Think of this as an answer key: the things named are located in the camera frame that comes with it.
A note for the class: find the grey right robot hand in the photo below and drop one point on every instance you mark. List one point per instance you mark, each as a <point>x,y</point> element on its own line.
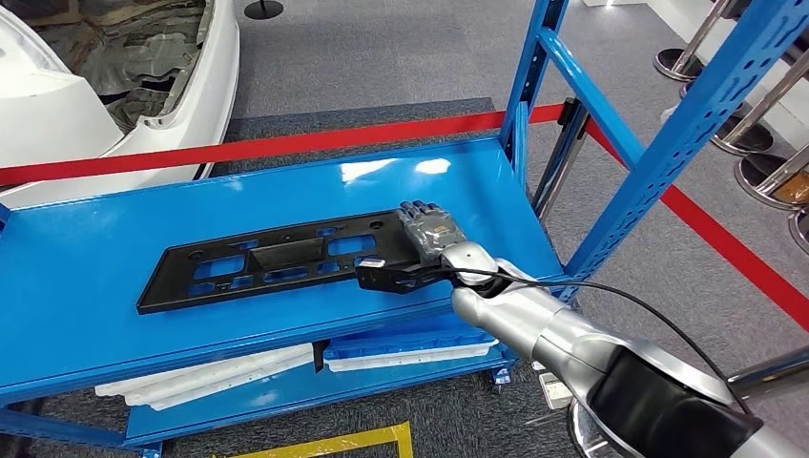
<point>433,234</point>

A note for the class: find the long black plastic part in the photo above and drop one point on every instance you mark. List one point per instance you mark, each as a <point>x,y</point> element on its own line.
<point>284,253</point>

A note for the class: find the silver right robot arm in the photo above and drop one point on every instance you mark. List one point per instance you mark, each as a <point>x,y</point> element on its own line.
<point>524,322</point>

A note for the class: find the blue metal shelf rack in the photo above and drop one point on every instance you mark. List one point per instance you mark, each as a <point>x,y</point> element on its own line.
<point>126,253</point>

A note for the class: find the white floor socket box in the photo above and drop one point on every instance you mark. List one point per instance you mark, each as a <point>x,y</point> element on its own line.
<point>556,392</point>

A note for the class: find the white plastic crate stack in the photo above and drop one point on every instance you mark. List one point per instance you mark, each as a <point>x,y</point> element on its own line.
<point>208,379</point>

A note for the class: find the black round stand base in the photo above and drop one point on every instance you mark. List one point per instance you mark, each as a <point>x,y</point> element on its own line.
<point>263,9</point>

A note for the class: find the white low platform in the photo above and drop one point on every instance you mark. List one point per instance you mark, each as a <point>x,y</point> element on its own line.
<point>793,120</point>

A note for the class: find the white car body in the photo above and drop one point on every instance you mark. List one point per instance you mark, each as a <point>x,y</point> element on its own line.
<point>50,120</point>

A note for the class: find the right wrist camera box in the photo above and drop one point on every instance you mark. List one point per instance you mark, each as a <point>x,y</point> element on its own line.
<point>392,281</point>

